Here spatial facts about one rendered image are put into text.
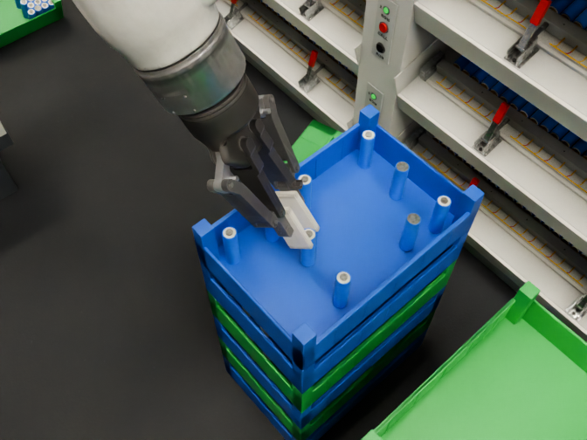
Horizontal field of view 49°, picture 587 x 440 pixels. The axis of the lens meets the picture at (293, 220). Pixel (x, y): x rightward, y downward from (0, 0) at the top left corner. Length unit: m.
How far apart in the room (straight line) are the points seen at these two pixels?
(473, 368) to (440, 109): 0.47
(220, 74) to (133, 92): 1.06
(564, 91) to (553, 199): 0.20
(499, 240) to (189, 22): 0.84
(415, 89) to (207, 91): 0.65
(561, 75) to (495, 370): 0.40
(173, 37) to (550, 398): 0.63
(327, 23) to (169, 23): 0.77
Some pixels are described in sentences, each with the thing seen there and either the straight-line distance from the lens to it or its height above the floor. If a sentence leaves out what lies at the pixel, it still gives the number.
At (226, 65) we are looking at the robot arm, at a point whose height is 0.73.
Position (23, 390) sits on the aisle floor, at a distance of 1.28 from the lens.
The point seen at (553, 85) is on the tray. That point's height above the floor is 0.50.
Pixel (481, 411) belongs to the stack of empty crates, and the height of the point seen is 0.32.
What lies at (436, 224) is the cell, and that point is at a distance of 0.86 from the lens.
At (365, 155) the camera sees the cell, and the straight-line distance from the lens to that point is 0.90.
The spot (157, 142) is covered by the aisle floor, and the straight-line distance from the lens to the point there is 1.51.
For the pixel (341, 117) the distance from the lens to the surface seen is 1.38.
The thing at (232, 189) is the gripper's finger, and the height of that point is 0.62.
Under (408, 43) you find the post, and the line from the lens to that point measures 1.10.
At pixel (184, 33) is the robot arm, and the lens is 0.55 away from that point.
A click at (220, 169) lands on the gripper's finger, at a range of 0.63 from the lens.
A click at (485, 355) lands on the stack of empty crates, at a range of 0.90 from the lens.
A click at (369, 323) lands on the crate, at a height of 0.37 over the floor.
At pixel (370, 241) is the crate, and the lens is 0.85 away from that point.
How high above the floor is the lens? 1.13
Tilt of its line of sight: 57 degrees down
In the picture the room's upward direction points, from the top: straight up
